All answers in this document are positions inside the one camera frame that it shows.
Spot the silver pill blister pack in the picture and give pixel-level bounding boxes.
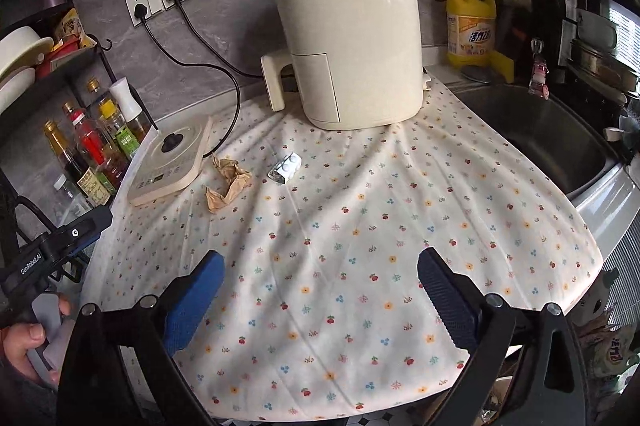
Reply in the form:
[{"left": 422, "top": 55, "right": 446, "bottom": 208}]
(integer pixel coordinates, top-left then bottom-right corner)
[{"left": 267, "top": 152, "right": 304, "bottom": 184}]

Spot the yellow detergent bottle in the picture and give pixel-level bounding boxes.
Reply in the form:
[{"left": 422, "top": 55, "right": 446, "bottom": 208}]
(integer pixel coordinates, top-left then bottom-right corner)
[{"left": 446, "top": 0, "right": 498, "bottom": 68}]

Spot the clear glass jar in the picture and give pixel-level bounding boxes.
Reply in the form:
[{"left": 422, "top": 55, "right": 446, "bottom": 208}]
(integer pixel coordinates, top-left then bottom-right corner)
[{"left": 52, "top": 175, "right": 94, "bottom": 215}]

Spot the cream kettle base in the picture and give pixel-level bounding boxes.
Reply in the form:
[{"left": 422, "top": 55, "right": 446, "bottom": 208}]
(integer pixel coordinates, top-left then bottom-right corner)
[{"left": 127, "top": 115, "right": 214, "bottom": 207}]

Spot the black cooker power cable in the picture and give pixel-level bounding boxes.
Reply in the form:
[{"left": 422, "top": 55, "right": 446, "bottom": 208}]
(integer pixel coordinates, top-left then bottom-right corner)
[{"left": 132, "top": 3, "right": 244, "bottom": 155}]

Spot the printed plastic bag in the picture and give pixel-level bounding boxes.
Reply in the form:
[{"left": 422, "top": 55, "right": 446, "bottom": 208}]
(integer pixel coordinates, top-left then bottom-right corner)
[{"left": 569, "top": 265, "right": 640, "bottom": 382}]

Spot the crumpled brown paper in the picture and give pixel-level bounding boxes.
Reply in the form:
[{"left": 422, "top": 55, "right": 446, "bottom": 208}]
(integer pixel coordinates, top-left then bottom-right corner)
[{"left": 205, "top": 154, "right": 253, "bottom": 213}]

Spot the black air fryer cable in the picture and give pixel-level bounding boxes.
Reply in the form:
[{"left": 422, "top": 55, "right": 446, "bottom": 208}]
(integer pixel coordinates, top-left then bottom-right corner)
[{"left": 164, "top": 0, "right": 265, "bottom": 79}]

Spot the person's left hand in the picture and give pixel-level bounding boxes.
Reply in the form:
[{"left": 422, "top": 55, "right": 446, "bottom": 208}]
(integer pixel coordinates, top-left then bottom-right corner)
[{"left": 0, "top": 321, "right": 53, "bottom": 390}]

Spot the white ceramic dish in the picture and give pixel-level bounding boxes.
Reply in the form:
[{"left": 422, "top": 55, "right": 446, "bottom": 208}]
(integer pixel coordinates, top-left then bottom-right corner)
[{"left": 574, "top": 7, "right": 620, "bottom": 53}]

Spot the small pink bottle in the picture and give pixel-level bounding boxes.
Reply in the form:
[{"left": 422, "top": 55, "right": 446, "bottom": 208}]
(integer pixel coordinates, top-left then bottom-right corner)
[{"left": 528, "top": 37, "right": 551, "bottom": 101}]

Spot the dark soy sauce bottle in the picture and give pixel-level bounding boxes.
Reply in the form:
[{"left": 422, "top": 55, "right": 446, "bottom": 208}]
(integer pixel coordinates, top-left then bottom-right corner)
[{"left": 42, "top": 120, "right": 114, "bottom": 207}]

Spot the cream air fryer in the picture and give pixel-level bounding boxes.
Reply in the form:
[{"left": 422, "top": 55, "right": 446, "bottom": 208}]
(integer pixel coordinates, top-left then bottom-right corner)
[{"left": 259, "top": 0, "right": 432, "bottom": 132}]

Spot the stainless steel sink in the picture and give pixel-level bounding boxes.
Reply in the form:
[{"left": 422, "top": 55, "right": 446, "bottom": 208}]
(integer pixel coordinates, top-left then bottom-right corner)
[{"left": 444, "top": 78, "right": 626, "bottom": 207}]

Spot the floral tablecloth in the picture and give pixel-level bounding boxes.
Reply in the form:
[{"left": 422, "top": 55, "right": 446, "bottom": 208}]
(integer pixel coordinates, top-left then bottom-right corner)
[{"left": 80, "top": 76, "right": 606, "bottom": 422}]

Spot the white cap oil bottle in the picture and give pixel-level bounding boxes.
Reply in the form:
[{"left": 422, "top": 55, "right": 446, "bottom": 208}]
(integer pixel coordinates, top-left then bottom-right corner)
[{"left": 108, "top": 76, "right": 152, "bottom": 142}]

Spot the bronze cap condiment bottle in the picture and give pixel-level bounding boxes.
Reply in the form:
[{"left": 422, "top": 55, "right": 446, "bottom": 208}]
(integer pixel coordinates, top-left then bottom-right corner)
[{"left": 87, "top": 78, "right": 114, "bottom": 118}]

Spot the green label condiment bottle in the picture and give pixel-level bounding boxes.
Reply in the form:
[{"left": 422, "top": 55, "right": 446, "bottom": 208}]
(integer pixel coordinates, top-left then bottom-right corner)
[{"left": 97, "top": 98, "right": 142, "bottom": 162}]

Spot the red packet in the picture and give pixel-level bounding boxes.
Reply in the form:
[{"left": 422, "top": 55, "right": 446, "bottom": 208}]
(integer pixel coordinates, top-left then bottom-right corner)
[{"left": 34, "top": 40, "right": 82, "bottom": 77}]

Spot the red cap sauce bottle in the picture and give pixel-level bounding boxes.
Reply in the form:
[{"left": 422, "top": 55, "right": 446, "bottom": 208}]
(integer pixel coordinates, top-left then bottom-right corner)
[{"left": 62, "top": 101, "right": 126, "bottom": 190}]

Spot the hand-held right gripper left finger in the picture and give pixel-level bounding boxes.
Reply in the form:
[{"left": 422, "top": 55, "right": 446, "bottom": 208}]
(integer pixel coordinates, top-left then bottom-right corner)
[{"left": 57, "top": 250, "right": 227, "bottom": 426}]

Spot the metal dish rack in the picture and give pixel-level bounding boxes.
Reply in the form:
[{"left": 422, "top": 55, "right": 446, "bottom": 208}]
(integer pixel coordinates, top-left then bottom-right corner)
[{"left": 559, "top": 0, "right": 640, "bottom": 108}]

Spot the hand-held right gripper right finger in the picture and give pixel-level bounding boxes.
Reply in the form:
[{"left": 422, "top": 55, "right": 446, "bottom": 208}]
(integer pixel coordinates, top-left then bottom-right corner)
[{"left": 417, "top": 248, "right": 589, "bottom": 426}]

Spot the orange snack packet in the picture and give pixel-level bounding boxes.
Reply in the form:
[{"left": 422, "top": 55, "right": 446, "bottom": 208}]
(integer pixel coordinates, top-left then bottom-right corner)
[{"left": 53, "top": 8, "right": 97, "bottom": 52}]

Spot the white bowl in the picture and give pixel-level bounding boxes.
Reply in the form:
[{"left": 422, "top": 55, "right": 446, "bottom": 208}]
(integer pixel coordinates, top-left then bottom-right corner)
[
  {"left": 0, "top": 68, "right": 39, "bottom": 117},
  {"left": 0, "top": 25, "right": 55, "bottom": 80}
]

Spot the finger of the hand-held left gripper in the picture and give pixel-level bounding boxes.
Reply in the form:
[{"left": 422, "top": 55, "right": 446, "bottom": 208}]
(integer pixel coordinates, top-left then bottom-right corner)
[{"left": 47, "top": 205, "right": 114, "bottom": 257}]

